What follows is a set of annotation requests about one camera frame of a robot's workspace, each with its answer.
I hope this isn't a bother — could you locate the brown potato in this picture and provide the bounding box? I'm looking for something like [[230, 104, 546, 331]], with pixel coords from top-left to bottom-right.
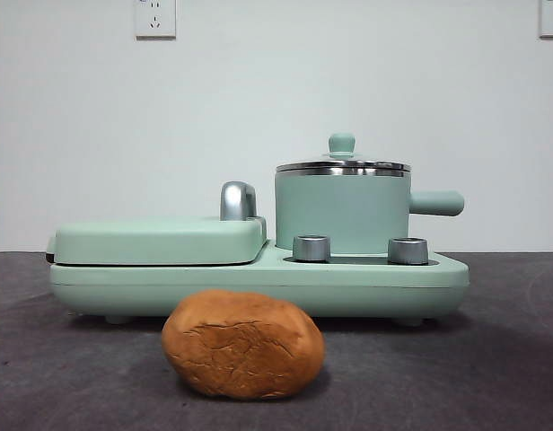
[[162, 289, 326, 400]]

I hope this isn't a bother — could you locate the green griddle cover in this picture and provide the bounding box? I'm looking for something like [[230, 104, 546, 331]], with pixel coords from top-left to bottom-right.
[[46, 215, 268, 267]]

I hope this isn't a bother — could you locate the chrome cover handle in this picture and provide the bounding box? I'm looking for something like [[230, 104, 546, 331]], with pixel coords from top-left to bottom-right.
[[219, 180, 259, 222]]

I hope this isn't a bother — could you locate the silver control knob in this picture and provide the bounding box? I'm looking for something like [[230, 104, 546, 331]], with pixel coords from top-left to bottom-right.
[[292, 234, 331, 262], [387, 236, 428, 265]]

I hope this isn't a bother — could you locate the white wall socket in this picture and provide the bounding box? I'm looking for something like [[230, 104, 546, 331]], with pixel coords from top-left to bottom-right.
[[134, 0, 177, 40], [539, 0, 553, 39]]

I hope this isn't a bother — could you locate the glass lid with green knob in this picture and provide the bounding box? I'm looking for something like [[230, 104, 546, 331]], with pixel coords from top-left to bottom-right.
[[276, 132, 411, 176]]

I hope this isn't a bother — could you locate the green steamer pot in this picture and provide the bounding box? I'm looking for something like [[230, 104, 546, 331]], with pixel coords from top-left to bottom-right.
[[274, 170, 465, 253]]

